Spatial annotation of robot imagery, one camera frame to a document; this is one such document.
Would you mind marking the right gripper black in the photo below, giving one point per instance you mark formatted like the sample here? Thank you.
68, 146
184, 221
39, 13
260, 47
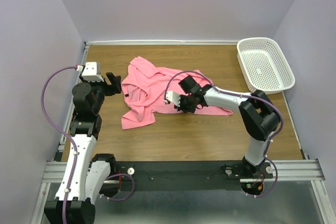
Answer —
185, 102

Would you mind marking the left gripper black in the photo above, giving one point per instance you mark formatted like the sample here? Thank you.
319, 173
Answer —
109, 85

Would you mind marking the pink t shirt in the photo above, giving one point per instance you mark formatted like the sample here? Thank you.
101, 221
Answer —
143, 90

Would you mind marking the white perforated plastic basket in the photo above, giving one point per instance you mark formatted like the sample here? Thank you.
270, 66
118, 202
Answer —
264, 65

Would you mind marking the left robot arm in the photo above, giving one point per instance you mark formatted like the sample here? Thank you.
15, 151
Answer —
84, 173

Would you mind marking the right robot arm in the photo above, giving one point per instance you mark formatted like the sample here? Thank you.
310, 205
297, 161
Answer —
259, 117

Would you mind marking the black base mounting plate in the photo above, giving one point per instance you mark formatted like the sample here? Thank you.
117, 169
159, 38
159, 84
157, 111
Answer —
195, 175

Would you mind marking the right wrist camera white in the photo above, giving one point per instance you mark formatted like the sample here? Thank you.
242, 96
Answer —
174, 98

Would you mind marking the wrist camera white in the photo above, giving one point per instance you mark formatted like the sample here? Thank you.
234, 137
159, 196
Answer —
174, 98
91, 72

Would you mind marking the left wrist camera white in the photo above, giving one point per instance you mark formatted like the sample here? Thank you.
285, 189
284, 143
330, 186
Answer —
91, 72

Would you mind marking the aluminium frame rail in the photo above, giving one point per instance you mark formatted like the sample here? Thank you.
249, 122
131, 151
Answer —
220, 62

